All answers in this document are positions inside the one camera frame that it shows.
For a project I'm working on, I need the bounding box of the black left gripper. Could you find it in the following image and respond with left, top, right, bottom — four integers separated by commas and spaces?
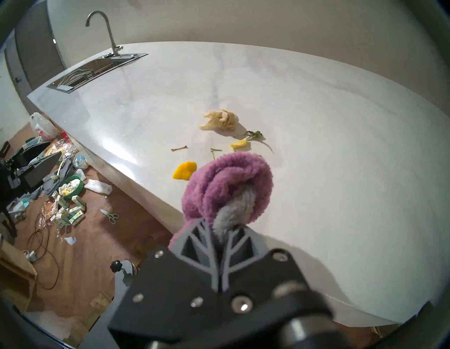
0, 142, 60, 197

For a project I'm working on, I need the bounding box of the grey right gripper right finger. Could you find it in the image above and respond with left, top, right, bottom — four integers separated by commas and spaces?
221, 227, 333, 328

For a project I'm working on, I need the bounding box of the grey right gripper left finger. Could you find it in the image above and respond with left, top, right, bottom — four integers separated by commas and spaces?
107, 218, 223, 344

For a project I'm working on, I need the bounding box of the purple grey fluffy cloth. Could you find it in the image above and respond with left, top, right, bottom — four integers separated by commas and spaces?
181, 151, 274, 247

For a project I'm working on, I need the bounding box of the large yellow lemon wedge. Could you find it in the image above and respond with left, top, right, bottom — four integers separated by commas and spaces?
173, 161, 197, 180

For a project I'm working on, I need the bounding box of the green herb sprig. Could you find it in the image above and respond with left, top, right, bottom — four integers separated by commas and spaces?
244, 130, 275, 154

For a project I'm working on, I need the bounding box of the beige paper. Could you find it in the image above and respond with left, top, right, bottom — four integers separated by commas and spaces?
199, 108, 239, 131

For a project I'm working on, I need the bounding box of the white mesh cloth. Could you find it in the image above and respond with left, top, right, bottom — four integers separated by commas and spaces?
84, 179, 114, 195

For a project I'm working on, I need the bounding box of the yellow white plastic bag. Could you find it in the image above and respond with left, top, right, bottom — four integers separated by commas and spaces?
46, 141, 76, 159

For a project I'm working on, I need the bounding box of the grey fabric pouch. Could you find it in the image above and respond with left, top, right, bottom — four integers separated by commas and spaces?
42, 160, 74, 194

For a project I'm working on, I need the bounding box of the white red plastic bag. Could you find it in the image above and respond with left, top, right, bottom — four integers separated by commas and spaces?
29, 113, 59, 138

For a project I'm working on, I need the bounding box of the green bowl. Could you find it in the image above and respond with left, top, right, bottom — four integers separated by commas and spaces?
57, 175, 85, 199

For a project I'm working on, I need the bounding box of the wooden pallet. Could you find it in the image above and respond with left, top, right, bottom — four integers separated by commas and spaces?
63, 290, 118, 347

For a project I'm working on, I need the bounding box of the brown cardboard box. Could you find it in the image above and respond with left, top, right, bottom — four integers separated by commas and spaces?
0, 239, 37, 310

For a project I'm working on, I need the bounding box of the stainless steel sink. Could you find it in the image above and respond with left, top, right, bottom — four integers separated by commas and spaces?
46, 53, 148, 94

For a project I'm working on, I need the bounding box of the grey tall cabinet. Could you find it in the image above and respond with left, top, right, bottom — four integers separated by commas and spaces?
4, 0, 67, 115

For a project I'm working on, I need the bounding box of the steel gooseneck faucet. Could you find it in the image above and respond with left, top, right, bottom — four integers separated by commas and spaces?
85, 11, 123, 57

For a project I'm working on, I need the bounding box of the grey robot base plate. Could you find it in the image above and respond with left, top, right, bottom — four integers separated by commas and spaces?
110, 260, 141, 306

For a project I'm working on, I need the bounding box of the wire sink rack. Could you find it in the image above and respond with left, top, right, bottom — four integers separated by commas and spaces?
58, 69, 92, 88

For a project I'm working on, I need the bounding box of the black floor cable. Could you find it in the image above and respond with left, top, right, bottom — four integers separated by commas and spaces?
28, 225, 61, 291

